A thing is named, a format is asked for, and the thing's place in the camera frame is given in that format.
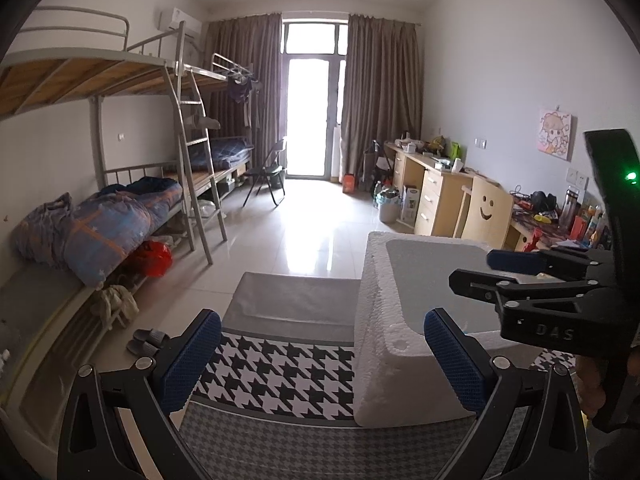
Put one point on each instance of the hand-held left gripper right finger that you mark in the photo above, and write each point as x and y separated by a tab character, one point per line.
457	360

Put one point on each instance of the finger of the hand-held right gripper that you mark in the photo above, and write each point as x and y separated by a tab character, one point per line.
505	259
475	282

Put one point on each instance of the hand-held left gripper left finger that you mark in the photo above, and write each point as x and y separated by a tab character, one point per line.
192	360

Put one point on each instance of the white foam box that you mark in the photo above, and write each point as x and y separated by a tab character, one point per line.
380	335

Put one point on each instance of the person's right hand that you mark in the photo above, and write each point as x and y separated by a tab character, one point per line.
592	385

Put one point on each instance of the red toy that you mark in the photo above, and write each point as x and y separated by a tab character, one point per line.
531	242

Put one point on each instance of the cluttered wooden desk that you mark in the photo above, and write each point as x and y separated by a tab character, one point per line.
522	232

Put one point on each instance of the row of toiletry bottles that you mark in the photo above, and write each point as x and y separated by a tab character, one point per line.
587	227

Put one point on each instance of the grey slipper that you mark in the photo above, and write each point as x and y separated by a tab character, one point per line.
155	336
141	346

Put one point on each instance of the wooden smiley face chair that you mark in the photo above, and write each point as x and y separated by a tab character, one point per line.
487	210

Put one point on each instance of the yellow item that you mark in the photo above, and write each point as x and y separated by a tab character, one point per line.
545	218

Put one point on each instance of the houndstooth tablecloth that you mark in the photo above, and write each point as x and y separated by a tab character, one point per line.
280	370

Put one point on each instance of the wooden desk with drawers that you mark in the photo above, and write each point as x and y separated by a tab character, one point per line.
435	195

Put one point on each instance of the beige cloth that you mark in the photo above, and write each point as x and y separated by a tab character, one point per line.
115	305

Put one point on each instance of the white carton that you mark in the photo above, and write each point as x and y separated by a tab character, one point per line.
410	205

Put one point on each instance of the red plastic bag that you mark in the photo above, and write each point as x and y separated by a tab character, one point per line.
152	259

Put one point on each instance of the trash bin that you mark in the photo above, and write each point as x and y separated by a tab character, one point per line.
389	210

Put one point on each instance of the green bag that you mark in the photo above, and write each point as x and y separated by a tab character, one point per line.
456	151

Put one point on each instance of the blue plaid quilt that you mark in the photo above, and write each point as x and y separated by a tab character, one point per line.
110	225

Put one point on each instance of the orange bag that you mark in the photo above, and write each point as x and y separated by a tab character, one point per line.
349	184

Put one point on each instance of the black folding chair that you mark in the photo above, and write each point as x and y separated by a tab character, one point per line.
267	170

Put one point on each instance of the dark blue folded bedding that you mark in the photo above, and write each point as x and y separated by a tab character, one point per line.
225	150

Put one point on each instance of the brown curtain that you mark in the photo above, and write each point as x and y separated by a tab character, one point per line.
380	85
245	75

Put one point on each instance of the glass balcony door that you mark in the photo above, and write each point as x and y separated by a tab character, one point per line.
310	110

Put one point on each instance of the grey sock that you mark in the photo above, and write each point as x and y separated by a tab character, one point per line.
205	121

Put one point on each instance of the dark hanging clothes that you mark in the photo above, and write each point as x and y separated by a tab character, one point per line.
242	87

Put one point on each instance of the small metal bunk bed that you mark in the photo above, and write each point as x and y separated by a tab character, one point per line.
220	76

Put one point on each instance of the large metal bunk bed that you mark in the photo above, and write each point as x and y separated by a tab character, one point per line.
65	72

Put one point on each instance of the white air conditioner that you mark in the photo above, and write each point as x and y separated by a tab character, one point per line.
177	20

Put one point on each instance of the wall socket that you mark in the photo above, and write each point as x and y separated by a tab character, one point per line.
575	177

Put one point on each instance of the light switch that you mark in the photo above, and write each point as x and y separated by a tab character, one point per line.
480	143

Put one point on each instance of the pink wall poster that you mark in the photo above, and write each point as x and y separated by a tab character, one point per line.
556	134

